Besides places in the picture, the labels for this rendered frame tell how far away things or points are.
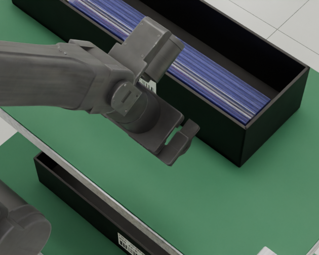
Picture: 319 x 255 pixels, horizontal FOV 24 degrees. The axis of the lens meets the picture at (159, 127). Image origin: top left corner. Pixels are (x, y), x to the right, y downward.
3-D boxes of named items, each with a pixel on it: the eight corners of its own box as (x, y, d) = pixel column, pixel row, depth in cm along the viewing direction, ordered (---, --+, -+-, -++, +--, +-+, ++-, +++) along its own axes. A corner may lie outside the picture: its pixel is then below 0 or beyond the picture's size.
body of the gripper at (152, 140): (131, 77, 102) (113, 60, 96) (187, 118, 99) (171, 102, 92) (103, 115, 102) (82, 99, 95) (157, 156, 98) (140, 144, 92)
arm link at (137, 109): (78, 94, 89) (112, 119, 87) (113, 48, 89) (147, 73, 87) (100, 109, 96) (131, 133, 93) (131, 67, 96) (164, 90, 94)
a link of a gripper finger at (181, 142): (175, 112, 108) (156, 93, 99) (212, 138, 105) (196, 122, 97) (147, 148, 108) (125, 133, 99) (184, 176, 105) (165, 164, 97)
